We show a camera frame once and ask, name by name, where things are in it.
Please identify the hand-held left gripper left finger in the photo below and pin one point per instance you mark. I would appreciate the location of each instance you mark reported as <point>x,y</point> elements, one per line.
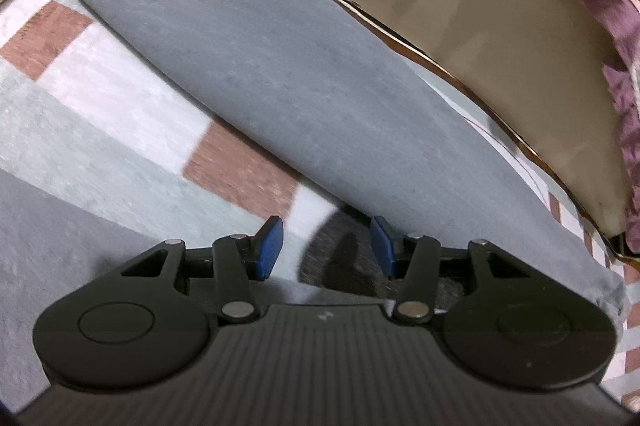
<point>270,251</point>

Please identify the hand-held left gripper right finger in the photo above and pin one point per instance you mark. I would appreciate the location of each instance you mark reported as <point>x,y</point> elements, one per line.
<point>382,248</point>

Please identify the blue-grey garment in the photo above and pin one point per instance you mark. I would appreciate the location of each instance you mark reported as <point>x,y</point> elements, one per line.
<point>250,56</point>

